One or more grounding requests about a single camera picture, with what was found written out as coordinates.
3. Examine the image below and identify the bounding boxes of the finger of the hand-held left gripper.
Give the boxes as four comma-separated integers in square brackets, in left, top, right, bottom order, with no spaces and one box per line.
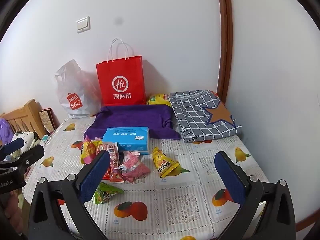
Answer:
[0,144,45,178]
[0,137,25,157]

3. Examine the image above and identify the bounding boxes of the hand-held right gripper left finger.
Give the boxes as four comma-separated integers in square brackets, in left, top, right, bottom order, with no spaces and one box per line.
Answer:
[28,150,111,240]

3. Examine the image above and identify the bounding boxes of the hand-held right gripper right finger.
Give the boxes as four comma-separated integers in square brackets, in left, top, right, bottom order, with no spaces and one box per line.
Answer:
[214,151,297,240]

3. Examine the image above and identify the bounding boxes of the green snack packet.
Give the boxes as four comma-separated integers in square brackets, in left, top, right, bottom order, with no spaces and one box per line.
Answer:
[91,182,125,205]

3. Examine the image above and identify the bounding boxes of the pink yellow snack packet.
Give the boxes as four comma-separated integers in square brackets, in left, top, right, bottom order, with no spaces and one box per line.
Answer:
[80,140,103,165]

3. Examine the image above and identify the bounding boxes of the red white snack packet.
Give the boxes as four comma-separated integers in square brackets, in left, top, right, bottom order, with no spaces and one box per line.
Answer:
[105,142,119,167]

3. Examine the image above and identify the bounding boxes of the pink round snack packet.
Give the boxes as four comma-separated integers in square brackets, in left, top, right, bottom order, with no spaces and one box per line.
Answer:
[122,151,142,167]

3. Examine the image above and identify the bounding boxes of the pink peach snack packet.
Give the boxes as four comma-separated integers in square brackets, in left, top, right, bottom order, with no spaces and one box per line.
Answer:
[121,161,151,184]

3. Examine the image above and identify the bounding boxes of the person's left hand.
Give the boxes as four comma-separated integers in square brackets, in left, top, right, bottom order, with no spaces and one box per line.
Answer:
[5,191,24,233]

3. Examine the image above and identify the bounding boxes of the white spotted cloth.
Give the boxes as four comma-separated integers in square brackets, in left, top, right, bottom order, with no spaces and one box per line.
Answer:
[10,131,38,153]

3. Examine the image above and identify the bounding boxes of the purple cloth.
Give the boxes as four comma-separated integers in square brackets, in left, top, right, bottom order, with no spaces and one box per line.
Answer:
[0,119,14,143]

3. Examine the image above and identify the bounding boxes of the wooden headboard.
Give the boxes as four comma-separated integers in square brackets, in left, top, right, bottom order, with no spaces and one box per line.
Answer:
[0,99,48,140]

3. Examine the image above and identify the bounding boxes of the brown patterned box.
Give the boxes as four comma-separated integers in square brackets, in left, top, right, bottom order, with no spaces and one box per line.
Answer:
[39,108,56,133]

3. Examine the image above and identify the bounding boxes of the blue snack box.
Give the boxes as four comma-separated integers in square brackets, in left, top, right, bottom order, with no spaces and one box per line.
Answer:
[102,127,150,155]

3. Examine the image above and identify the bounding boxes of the fruit print tablecloth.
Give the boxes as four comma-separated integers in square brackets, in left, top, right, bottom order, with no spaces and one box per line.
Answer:
[22,116,270,240]

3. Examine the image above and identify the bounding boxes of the purple towel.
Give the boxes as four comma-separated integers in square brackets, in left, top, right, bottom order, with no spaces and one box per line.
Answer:
[84,104,182,140]

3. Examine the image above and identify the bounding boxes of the grey checked cloth with star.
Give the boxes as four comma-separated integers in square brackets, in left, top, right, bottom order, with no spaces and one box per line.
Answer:
[168,89,242,143]

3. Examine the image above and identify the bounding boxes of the white plastic bag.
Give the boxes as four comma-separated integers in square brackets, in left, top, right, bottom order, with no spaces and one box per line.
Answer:
[52,59,102,119]

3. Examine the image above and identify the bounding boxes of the yellow chips bag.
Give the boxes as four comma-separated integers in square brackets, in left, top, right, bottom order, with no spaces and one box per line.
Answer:
[146,93,172,105]

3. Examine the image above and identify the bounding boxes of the red paper bag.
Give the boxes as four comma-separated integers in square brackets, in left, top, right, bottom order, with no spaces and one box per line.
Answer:
[96,38,147,107]

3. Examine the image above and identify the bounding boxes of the brown wooden door frame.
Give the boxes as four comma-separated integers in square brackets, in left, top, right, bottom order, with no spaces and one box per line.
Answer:
[216,0,233,103]

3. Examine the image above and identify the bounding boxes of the white light switch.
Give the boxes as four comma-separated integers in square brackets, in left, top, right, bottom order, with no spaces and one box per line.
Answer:
[76,16,91,34]

